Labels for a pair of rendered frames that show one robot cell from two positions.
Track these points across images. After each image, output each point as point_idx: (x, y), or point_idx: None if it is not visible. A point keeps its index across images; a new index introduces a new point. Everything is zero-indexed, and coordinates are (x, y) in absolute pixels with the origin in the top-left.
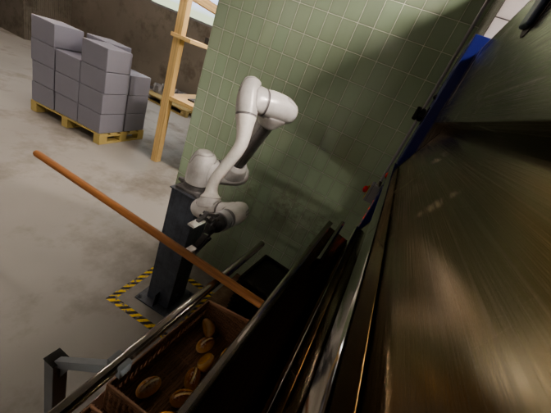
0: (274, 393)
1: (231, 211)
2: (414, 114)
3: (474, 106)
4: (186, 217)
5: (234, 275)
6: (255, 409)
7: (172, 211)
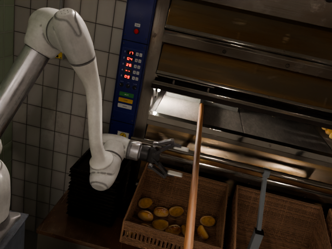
0: (282, 99)
1: (131, 140)
2: None
3: (261, 8)
4: None
5: (43, 230)
6: None
7: None
